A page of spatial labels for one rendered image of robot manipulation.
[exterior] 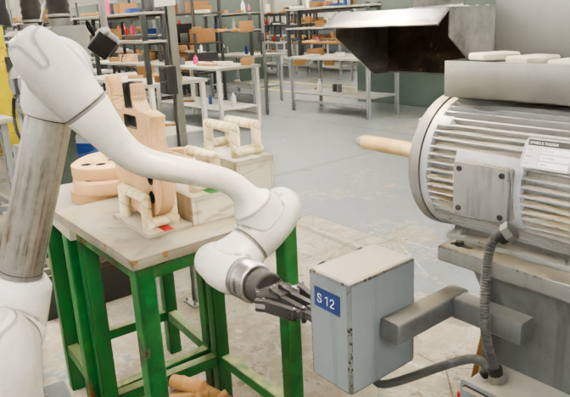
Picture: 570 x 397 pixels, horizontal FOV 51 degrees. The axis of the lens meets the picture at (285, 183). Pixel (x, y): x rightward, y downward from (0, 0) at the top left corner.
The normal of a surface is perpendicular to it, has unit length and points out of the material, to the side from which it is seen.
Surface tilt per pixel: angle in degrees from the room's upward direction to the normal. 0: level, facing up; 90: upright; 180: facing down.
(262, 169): 90
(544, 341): 90
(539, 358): 90
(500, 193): 90
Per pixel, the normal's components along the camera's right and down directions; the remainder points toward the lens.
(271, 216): 0.42, -0.05
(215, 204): 0.60, 0.18
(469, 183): -0.78, 0.20
